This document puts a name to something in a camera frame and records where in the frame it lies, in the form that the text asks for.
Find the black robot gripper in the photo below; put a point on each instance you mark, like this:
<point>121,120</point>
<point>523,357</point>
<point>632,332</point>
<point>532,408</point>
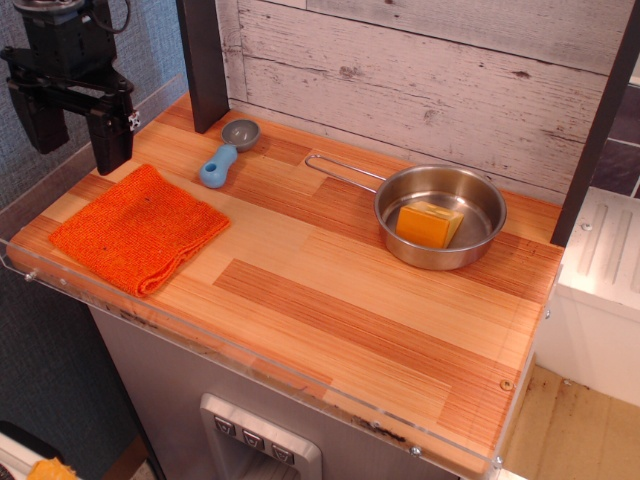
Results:
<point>72,44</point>

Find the yellow orange cheese wedge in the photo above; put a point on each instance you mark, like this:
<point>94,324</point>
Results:
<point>428,225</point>

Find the orange knitted rag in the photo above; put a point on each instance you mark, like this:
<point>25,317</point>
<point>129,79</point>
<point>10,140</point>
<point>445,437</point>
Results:
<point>137,234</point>

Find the blue grey ice cream scoop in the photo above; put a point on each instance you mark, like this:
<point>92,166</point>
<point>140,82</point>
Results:
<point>238,136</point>

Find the silver toy fridge cabinet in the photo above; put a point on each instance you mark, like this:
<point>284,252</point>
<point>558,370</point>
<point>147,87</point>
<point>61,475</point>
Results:
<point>167,382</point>

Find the yellow object bottom left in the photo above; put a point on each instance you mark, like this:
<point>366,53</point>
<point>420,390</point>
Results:
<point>51,469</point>

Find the grey ice dispenser panel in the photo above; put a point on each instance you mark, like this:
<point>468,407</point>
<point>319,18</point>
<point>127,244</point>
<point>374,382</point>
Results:
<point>255,440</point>

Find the stainless steel pan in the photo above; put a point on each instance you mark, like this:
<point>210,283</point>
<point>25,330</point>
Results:
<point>482,204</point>

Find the white toy sink unit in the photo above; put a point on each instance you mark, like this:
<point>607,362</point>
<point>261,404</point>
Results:
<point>590,329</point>

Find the dark wooden post left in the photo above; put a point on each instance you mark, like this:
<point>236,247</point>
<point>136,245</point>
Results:
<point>203,56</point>

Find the dark wooden post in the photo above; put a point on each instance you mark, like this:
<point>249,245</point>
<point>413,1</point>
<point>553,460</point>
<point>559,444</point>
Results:
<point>203,56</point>
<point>609,104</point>

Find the clear acrylic guard rail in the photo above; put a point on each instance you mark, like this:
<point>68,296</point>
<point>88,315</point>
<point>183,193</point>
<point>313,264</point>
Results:
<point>301,292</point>

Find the dark wooden post right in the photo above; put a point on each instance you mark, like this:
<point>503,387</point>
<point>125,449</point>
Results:
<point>609,104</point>

